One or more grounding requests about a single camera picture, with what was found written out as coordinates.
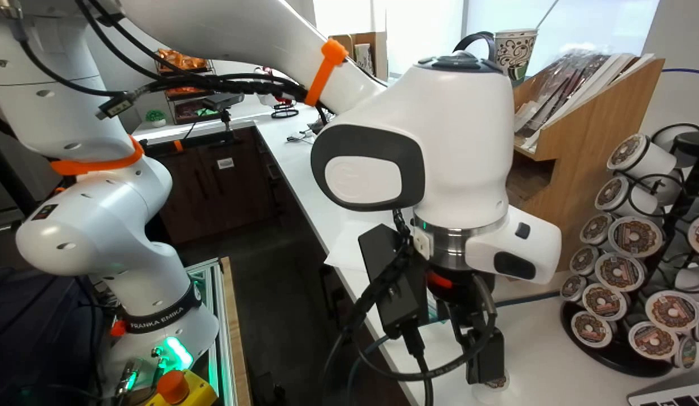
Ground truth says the yellow emergency stop button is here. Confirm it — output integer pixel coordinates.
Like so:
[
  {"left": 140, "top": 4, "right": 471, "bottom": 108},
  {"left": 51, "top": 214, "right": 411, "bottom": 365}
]
[{"left": 142, "top": 369, "right": 219, "bottom": 406}]

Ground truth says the checkerboard calibration board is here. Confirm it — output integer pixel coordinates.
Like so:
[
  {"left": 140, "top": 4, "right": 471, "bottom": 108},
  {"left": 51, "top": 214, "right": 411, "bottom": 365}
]
[{"left": 628, "top": 383, "right": 699, "bottom": 406}]

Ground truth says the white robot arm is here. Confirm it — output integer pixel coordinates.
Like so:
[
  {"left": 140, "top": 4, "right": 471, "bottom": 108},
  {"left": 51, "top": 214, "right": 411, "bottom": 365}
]
[{"left": 0, "top": 0, "right": 562, "bottom": 368}]

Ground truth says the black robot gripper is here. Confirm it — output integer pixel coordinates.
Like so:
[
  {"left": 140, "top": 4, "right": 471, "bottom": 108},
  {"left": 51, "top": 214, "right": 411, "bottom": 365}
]
[{"left": 429, "top": 269, "right": 508, "bottom": 388}]

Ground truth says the black rotating pod rack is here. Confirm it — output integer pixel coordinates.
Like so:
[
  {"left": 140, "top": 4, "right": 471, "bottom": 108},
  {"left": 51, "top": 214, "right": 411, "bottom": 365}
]
[{"left": 560, "top": 123, "right": 699, "bottom": 376}]

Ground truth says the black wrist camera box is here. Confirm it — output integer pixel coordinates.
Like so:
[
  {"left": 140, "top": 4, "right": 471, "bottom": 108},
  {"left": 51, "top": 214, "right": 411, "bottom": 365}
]
[{"left": 360, "top": 223, "right": 426, "bottom": 339}]

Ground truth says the patterned paper cup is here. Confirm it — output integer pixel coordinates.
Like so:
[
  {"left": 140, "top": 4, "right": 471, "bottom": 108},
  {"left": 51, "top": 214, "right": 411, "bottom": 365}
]
[{"left": 497, "top": 30, "right": 537, "bottom": 83}]

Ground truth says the wooden condiment organizer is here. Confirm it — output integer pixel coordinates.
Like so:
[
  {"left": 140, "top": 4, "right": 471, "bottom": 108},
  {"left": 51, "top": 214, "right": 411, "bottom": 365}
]
[{"left": 508, "top": 55, "right": 666, "bottom": 270}]

